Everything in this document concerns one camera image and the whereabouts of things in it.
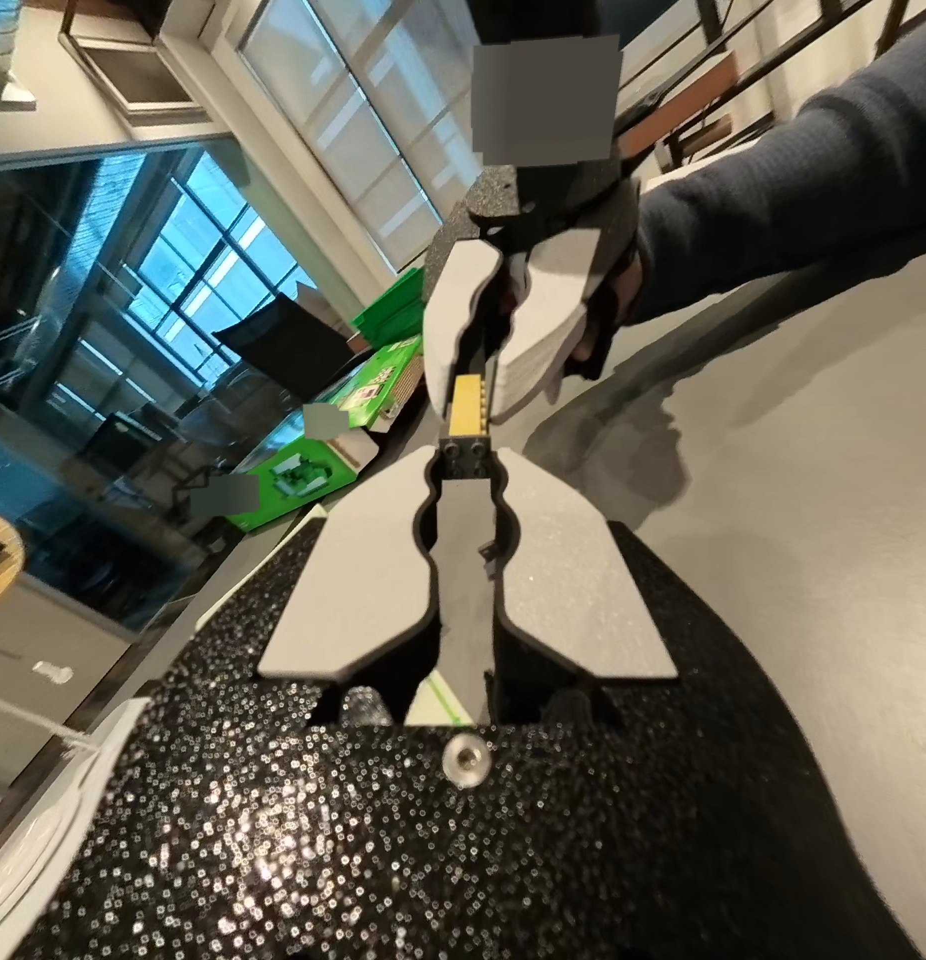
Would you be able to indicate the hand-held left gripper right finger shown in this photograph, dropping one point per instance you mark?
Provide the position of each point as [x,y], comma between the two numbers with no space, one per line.
[575,585]

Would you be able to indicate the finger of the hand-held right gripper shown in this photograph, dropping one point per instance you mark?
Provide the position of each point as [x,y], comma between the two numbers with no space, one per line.
[553,322]
[451,322]

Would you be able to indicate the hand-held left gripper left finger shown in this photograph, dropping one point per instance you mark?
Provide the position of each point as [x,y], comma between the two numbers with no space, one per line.
[358,585]

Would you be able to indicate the tan toy brick plate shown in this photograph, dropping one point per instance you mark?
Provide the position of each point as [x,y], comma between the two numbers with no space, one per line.
[469,405]

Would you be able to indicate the black toy brick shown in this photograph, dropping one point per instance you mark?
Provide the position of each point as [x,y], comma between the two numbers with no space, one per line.
[463,457]

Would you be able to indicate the person's right forearm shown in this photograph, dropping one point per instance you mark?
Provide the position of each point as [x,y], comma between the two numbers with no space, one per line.
[777,187]

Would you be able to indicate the grey desk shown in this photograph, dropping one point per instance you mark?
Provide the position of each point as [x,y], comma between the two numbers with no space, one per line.
[777,540]

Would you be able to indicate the person's right hand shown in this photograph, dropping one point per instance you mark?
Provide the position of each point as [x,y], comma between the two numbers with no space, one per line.
[629,289]

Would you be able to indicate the green plastic tray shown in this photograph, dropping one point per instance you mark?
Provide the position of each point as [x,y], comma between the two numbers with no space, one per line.
[391,304]

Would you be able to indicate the green printed box lid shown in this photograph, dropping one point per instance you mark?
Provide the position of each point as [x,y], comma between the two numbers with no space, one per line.
[373,382]

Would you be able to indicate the green toy set box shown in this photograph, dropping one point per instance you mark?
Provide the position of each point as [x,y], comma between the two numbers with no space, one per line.
[298,480]

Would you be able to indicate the black office chair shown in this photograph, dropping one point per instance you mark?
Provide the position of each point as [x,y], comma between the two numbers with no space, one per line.
[283,345]

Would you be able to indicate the round wooden table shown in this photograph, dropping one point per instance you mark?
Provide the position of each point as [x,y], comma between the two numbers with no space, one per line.
[2,559]

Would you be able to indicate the white plastic tray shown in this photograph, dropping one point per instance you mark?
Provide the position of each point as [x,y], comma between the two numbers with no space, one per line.
[50,810]

